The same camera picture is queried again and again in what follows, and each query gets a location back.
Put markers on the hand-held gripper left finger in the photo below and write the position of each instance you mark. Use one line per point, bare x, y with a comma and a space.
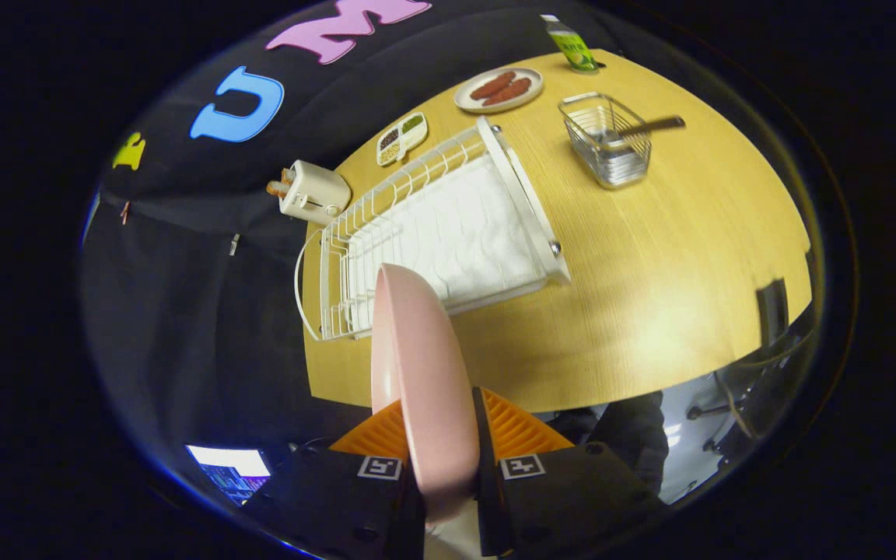
339, 505

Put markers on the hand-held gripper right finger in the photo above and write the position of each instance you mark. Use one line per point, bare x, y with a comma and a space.
484, 467

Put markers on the pink plate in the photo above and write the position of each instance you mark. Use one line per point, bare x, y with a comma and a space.
425, 373

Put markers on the white divided snack dish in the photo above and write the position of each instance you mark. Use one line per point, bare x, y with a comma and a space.
401, 140

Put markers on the round white plate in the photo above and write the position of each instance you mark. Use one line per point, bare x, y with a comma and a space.
533, 79

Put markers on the computer monitor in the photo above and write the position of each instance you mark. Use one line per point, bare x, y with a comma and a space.
230, 470

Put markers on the white towel mat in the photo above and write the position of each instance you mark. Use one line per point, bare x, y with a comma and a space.
463, 233

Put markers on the black backdrop cloth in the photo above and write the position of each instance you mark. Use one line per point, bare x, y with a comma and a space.
183, 311

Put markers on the silver clip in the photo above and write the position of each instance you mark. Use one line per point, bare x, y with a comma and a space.
234, 245

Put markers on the white toaster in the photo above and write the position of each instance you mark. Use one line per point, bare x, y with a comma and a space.
316, 190

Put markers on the toast slice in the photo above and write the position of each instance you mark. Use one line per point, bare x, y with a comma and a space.
288, 174
277, 188

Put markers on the black office chair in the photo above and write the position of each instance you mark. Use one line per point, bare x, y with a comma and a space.
773, 311

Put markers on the red clip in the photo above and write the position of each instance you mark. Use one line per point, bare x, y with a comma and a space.
125, 211

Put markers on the brown sausage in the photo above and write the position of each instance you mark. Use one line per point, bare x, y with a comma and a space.
492, 84
509, 92

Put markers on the green label drink bottle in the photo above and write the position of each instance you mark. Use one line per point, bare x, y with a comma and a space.
572, 47

